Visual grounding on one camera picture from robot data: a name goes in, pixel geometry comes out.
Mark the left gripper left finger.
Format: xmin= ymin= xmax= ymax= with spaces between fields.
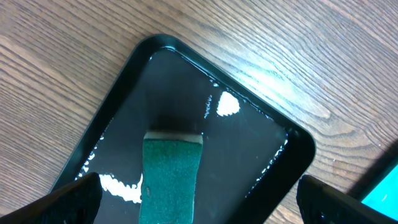
xmin=1 ymin=172 xmax=103 ymax=224

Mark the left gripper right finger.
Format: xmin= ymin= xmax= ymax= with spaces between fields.
xmin=296 ymin=175 xmax=397 ymax=224

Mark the green scrubbing sponge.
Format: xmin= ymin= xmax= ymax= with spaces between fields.
xmin=139 ymin=131 xmax=203 ymax=223

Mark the teal plastic tray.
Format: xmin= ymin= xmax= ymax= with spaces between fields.
xmin=359 ymin=157 xmax=397 ymax=221

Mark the black rectangular tray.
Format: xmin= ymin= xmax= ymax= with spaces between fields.
xmin=53 ymin=34 xmax=316 ymax=223

